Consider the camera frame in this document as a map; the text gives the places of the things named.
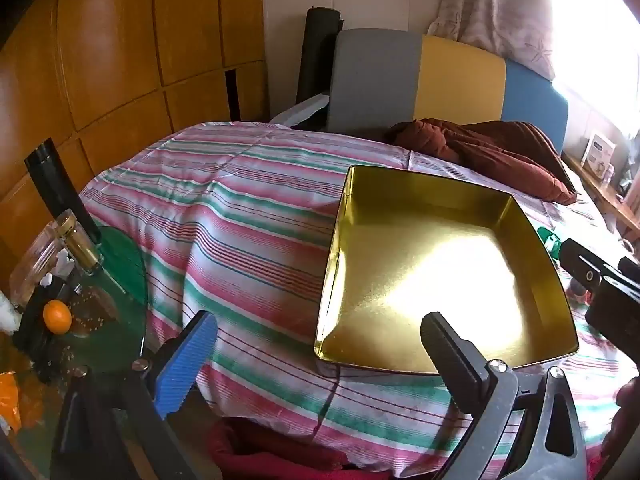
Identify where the white foam piece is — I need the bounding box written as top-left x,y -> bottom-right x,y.
270,91 -> 331,128

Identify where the black rolled mat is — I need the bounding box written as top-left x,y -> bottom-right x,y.
296,6 -> 346,106

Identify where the gold capped glass bottle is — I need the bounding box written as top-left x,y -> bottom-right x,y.
10,210 -> 106,306

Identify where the white cardboard box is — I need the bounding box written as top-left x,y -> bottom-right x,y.
582,132 -> 617,171

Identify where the wooden window ledge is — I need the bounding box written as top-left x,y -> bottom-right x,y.
562,152 -> 640,233

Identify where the green glass side table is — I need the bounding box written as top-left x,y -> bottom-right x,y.
0,225 -> 148,480

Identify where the white crumpled tissue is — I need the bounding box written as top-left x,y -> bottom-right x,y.
0,290 -> 22,335

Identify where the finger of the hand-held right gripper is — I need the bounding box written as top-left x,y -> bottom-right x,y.
557,238 -> 608,293

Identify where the green plastic stand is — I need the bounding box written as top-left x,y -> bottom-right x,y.
537,227 -> 563,261

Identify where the brown quilt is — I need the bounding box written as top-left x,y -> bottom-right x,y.
384,119 -> 578,206

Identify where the patterned beige curtain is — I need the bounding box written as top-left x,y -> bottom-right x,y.
427,0 -> 558,81

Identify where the orange plastic bag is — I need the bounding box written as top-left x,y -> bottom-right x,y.
0,370 -> 46,431

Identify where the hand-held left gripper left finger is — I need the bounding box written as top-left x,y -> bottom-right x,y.
50,310 -> 218,480

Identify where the gold tin tray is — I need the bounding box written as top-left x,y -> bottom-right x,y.
314,164 -> 580,376

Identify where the striped bed sheet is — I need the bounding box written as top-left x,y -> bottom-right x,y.
80,121 -> 640,478

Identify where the person's right hand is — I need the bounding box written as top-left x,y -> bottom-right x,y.
600,376 -> 640,461

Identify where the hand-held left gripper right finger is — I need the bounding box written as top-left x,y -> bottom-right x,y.
420,311 -> 588,480

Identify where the orange fruit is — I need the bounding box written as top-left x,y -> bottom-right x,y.
42,300 -> 72,335

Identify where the window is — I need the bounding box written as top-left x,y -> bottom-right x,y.
545,0 -> 640,126

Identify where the grey yellow blue headboard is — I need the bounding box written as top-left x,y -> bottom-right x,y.
327,28 -> 570,153

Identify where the wooden wardrobe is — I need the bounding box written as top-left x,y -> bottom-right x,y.
0,0 -> 271,281

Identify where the red blanket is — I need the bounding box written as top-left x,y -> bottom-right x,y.
207,417 -> 391,480

